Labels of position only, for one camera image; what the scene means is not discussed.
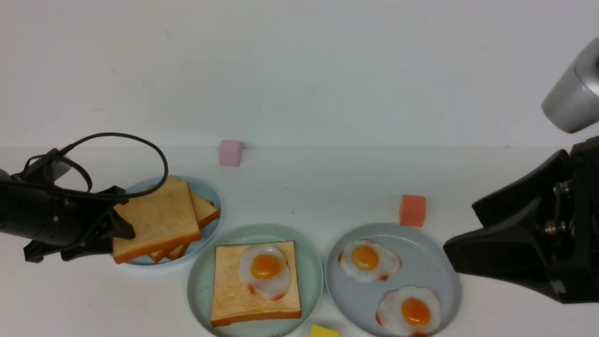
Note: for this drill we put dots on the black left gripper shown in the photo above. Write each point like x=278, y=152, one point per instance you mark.
x=55, y=222

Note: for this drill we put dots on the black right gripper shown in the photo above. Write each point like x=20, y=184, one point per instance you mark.
x=562, y=263

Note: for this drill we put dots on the toast slice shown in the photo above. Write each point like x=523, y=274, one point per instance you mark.
x=163, y=219
x=232, y=301
x=177, y=252
x=205, y=213

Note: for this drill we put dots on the fried egg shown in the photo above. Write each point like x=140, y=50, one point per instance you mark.
x=365, y=261
x=409, y=311
x=264, y=270

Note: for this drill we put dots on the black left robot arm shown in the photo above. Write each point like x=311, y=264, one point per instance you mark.
x=3, y=206

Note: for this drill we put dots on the grey-blue egg plate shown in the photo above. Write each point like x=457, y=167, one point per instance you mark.
x=424, y=264

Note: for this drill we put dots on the light blue bread plate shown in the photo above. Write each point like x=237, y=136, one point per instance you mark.
x=206, y=191

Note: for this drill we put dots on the orange cube block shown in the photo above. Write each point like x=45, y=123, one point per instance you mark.
x=412, y=211

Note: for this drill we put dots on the mint green centre plate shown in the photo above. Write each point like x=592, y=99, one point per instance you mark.
x=200, y=286

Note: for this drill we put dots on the pink cube block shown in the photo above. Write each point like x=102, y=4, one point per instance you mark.
x=230, y=153

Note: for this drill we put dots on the yellow cube block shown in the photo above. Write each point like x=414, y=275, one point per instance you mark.
x=320, y=331

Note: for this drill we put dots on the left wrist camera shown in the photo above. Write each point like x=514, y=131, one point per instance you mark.
x=46, y=168

